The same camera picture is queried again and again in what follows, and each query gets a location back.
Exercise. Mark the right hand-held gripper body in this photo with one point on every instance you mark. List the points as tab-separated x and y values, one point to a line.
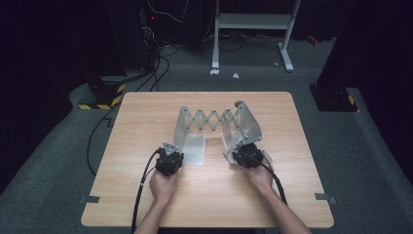
248	156

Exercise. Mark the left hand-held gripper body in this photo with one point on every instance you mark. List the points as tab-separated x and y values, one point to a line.
168	162

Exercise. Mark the grey expandable metal book stand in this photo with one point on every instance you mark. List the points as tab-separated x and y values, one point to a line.
211	125

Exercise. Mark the person's left hand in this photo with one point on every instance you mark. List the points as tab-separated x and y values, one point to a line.
162	187

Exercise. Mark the person's right hand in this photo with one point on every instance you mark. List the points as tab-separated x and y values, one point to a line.
259	180

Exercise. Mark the grey round table grommet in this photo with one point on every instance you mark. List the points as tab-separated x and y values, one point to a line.
238	103

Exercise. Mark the white paper scrap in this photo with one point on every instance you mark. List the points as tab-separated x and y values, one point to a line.
214	71
235	75

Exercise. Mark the grey tape strip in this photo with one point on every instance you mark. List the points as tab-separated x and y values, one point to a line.
91	199
324	197

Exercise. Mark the black yellow striped stand base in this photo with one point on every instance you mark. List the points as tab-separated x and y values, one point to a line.
334	99
104	94

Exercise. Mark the black equipment rack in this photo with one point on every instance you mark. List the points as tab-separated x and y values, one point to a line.
130	35

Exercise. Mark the red object on floor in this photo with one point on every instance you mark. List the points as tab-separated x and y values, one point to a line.
312	40

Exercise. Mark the white metal stand frame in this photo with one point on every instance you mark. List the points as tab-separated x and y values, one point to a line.
253	21

